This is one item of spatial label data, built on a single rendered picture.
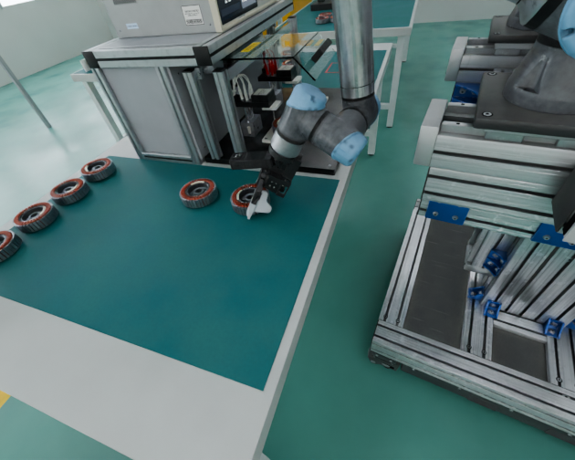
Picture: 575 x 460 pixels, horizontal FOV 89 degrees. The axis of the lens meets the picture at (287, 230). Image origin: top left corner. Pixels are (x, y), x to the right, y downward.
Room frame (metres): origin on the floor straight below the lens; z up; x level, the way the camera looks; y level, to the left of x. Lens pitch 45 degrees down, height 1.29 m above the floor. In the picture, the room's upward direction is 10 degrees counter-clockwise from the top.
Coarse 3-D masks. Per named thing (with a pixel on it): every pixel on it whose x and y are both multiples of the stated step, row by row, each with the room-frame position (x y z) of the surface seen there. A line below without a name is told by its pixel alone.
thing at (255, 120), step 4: (252, 116) 1.09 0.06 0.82; (256, 116) 1.09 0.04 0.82; (260, 116) 1.10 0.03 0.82; (244, 120) 1.06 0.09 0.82; (252, 120) 1.05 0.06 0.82; (256, 120) 1.07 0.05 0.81; (260, 120) 1.09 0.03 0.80; (244, 124) 1.05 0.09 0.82; (248, 124) 1.04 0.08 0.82; (252, 124) 1.03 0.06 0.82; (256, 124) 1.06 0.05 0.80; (260, 124) 1.09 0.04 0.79; (244, 128) 1.05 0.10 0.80; (252, 128) 1.03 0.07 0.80; (256, 128) 1.06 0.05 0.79; (260, 128) 1.08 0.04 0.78; (244, 132) 1.05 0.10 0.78; (252, 132) 1.04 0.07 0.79; (256, 132) 1.05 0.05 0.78; (252, 136) 1.04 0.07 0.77
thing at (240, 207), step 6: (240, 186) 0.71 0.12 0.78; (246, 186) 0.70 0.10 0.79; (252, 186) 0.70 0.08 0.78; (234, 192) 0.69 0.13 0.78; (240, 192) 0.68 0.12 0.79; (246, 192) 0.70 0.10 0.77; (252, 192) 0.70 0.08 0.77; (234, 198) 0.66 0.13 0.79; (240, 198) 0.68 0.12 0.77; (246, 198) 0.67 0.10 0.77; (234, 204) 0.63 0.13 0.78; (240, 204) 0.62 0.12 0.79; (246, 204) 0.62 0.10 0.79; (234, 210) 0.64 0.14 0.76; (240, 210) 0.62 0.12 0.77; (246, 210) 0.61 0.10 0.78
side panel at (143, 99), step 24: (96, 72) 1.05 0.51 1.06; (120, 72) 1.02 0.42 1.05; (144, 72) 0.98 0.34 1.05; (120, 96) 1.04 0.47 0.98; (144, 96) 1.00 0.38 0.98; (168, 96) 0.94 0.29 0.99; (120, 120) 1.05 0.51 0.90; (144, 120) 1.02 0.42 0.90; (168, 120) 0.98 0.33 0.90; (144, 144) 1.04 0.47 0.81; (168, 144) 1.00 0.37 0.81; (192, 144) 0.93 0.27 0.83
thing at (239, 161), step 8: (240, 152) 0.68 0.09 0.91; (248, 152) 0.67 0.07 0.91; (256, 152) 0.67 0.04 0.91; (264, 152) 0.66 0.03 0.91; (232, 160) 0.65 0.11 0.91; (240, 160) 0.65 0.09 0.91; (248, 160) 0.64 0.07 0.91; (256, 160) 0.63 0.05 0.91; (264, 160) 0.63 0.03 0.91; (272, 160) 0.63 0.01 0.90; (232, 168) 0.65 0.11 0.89; (240, 168) 0.64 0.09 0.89; (248, 168) 0.64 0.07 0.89; (256, 168) 0.63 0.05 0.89
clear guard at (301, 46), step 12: (264, 36) 1.12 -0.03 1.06; (276, 36) 1.10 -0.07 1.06; (288, 36) 1.07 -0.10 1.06; (300, 36) 1.04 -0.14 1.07; (312, 36) 1.02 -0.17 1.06; (240, 48) 1.01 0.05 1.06; (264, 48) 0.97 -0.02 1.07; (276, 48) 0.94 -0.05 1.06; (288, 48) 0.92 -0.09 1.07; (300, 48) 0.90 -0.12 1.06; (312, 48) 0.95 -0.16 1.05; (300, 60) 0.85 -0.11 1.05; (312, 60) 0.89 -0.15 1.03; (324, 60) 0.94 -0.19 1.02; (312, 72) 0.84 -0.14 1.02
